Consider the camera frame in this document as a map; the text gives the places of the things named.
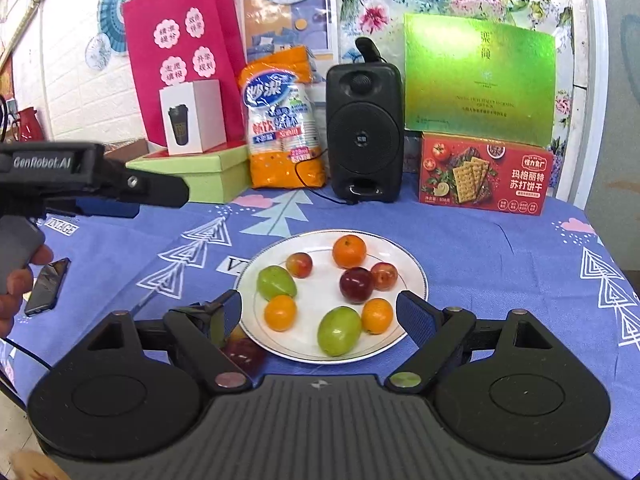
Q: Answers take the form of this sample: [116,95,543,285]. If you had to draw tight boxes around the red cracker box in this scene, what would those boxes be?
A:
[418,131,555,217]

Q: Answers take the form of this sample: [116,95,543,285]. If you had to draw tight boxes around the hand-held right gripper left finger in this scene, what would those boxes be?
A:
[80,289,253,395]

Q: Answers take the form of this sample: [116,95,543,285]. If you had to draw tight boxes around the black speaker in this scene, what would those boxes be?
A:
[326,37,405,204]

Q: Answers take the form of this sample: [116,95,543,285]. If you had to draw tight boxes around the large green mango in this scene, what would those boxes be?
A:
[317,306,363,357]

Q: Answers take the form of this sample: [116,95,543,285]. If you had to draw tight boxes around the black speaker cable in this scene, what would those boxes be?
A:
[294,160,352,207]

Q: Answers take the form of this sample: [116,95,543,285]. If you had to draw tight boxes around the black smartphone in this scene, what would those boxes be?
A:
[24,257,71,317]

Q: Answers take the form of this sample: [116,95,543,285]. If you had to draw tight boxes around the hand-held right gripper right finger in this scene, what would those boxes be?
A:
[384,290,557,394]

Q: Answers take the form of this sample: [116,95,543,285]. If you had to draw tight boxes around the dark orange tangerine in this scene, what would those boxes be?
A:
[332,234,367,269]

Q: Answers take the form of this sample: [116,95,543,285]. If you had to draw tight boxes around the wall poster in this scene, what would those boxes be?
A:
[242,0,333,58]

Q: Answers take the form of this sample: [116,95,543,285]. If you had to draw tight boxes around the small red apple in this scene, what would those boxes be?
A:
[285,252,314,279]
[371,262,399,292]

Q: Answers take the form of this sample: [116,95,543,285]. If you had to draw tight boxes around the red jug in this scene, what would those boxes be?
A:
[10,106,42,143]

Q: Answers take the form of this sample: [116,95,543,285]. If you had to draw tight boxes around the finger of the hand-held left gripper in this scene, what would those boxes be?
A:
[42,192,142,219]
[102,159,191,209]

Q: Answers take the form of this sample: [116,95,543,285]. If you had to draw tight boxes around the small green mango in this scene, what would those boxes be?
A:
[256,266,299,302]

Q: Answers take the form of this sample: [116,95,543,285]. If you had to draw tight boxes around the large blue paper fan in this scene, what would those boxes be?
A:
[97,0,151,56]

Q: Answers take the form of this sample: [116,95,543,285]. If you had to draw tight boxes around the small round paper fan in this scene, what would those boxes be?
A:
[85,35,112,72]

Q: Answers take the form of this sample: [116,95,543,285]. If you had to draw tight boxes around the green gift box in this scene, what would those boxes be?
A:
[403,12,557,147]

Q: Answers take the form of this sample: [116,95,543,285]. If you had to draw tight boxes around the pink tote bag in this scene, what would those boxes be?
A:
[121,0,247,148]

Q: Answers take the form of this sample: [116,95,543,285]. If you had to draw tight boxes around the green shoe box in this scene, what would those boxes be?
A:
[125,142,251,204]

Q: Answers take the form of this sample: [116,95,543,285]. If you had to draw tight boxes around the orange pack of paper cups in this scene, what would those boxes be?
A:
[237,45,328,190]

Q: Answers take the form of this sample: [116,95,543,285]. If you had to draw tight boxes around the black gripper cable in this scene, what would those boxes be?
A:
[0,336,52,372]

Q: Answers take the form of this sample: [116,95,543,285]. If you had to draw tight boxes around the white cup box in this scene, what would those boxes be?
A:
[159,79,223,157]

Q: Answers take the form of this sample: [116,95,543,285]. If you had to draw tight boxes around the blue printed tablecloth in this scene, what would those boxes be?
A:
[0,170,640,461]

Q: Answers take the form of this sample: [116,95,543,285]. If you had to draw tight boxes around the brown cardboard box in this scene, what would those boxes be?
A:
[102,138,151,162]

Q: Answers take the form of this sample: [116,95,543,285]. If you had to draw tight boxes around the white door frame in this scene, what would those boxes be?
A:
[560,0,608,206]

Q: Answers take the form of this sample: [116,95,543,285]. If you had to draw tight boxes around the orange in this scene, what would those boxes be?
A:
[361,298,394,335]
[263,294,298,332]

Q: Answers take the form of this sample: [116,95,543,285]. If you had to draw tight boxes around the person's left hand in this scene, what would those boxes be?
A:
[0,245,54,336]

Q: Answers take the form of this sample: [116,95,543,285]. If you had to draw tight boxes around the dark purple plum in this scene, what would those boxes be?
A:
[339,267,376,305]
[222,337,267,376]

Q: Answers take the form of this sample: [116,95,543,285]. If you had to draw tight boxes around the white plate with blue rim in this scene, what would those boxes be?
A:
[235,229,429,365]

